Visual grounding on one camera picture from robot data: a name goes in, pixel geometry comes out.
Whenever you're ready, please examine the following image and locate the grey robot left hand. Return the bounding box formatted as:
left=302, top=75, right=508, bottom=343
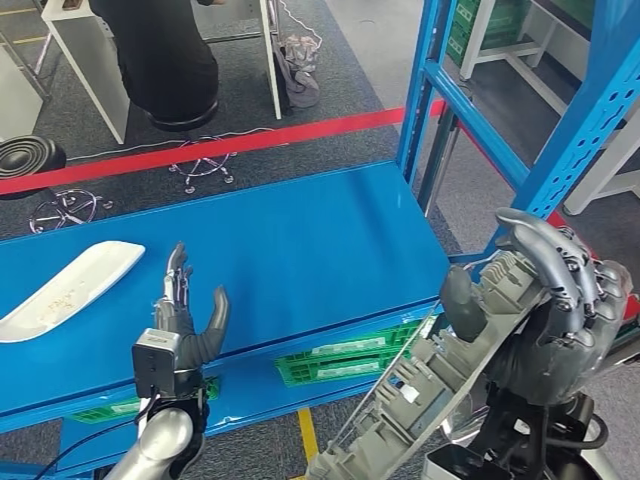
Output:
left=152, top=241, right=232, bottom=374

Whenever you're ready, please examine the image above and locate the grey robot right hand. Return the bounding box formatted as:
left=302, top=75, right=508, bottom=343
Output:
left=439, top=207, right=633, bottom=407

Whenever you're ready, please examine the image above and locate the silver wheel hubcap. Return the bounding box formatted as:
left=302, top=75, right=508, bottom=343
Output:
left=305, top=248, right=551, bottom=480

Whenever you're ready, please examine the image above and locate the blue metal shelf rack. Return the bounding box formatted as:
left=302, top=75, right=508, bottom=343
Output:
left=0, top=0, right=640, bottom=480

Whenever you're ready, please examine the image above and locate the white plastic trim panel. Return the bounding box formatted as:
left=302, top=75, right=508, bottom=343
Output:
left=0, top=241, right=146, bottom=345

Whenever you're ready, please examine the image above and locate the black stool chrome base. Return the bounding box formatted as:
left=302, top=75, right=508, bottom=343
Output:
left=0, top=135, right=114, bottom=236
left=147, top=99, right=237, bottom=195

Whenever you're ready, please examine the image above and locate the person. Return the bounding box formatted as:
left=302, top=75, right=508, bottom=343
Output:
left=88, top=0, right=220, bottom=126

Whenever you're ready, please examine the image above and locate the white desk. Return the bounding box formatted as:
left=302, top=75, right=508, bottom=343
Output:
left=38, top=0, right=284, bottom=146

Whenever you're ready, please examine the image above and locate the grey cloth bag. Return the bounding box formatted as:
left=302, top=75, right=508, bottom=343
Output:
left=272, top=34, right=322, bottom=111

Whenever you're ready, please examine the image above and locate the white side cabinet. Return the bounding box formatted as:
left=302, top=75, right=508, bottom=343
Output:
left=0, top=29, right=52, bottom=143

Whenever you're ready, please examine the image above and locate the green crate stack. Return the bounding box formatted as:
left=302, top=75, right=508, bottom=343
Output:
left=445, top=0, right=532, bottom=69

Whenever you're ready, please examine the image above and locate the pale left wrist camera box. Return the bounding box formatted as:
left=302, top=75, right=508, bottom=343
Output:
left=131, top=327, right=183, bottom=401

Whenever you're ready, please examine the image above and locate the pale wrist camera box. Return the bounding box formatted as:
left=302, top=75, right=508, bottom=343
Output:
left=422, top=442, right=513, bottom=480
left=131, top=327, right=183, bottom=401

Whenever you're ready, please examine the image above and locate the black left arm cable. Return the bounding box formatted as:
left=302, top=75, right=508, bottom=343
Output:
left=30, top=415, right=151, bottom=480

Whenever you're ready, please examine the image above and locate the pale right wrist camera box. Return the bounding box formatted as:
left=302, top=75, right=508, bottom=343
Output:
left=422, top=442, right=513, bottom=480

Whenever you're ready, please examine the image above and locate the thin white cable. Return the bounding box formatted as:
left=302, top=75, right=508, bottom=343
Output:
left=278, top=0, right=325, bottom=51
left=67, top=125, right=291, bottom=164

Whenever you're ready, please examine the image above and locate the chrome stanchion post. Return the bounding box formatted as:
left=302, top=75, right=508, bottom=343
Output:
left=416, top=105, right=462, bottom=219

